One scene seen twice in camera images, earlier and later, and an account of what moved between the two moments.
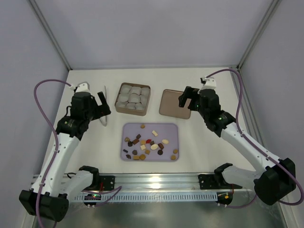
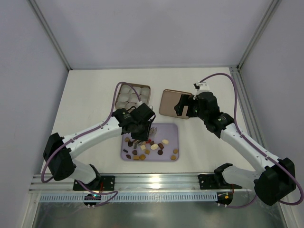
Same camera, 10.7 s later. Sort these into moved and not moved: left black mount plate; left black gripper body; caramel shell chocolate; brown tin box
Moved: left black gripper body
Not moved: caramel shell chocolate; brown tin box; left black mount plate
